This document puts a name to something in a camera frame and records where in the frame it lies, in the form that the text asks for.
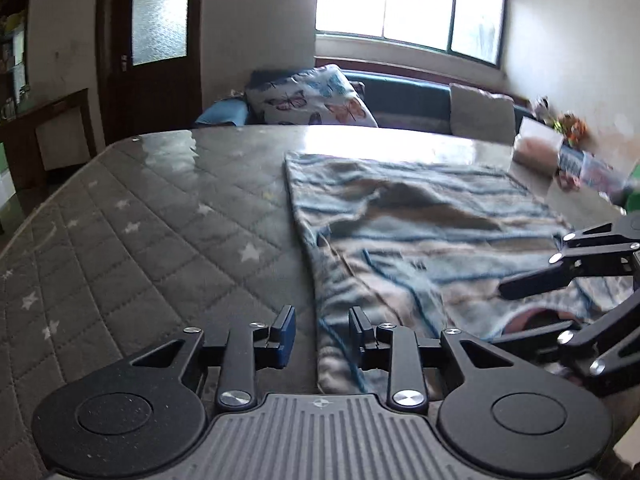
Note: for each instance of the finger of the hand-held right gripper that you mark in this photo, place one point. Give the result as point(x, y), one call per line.
point(530, 284)
point(530, 342)

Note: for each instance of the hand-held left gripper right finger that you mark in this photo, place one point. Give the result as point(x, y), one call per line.
point(356, 332)

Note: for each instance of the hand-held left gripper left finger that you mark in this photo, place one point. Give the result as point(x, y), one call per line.
point(286, 336)

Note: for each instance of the striped blue beige towel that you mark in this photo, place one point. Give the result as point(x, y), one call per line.
point(425, 240)

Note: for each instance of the clear plastic storage box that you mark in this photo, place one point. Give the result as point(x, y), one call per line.
point(590, 170)

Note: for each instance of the white tissue pack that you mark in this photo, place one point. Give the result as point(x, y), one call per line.
point(537, 147)

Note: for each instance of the orange tiger plush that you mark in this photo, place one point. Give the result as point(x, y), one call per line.
point(574, 127)

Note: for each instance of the black white cow plush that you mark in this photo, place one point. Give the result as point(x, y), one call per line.
point(541, 107)

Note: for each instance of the grey square pillow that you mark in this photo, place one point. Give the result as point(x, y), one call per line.
point(480, 110)

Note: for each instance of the blue sofa bench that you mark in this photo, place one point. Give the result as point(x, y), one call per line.
point(405, 100)

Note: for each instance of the butterfly print pillow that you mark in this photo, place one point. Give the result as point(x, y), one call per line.
point(315, 97)

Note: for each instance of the dark patterned pillow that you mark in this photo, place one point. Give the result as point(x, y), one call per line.
point(262, 77)

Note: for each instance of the dark wooden glass door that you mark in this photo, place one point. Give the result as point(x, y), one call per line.
point(150, 85)

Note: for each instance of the green framed window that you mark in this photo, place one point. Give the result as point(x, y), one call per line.
point(400, 0)

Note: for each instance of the dark wooden side cabinet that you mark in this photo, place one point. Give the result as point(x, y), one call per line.
point(25, 130)

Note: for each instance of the wooden wall shelf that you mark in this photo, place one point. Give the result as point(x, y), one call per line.
point(15, 50)

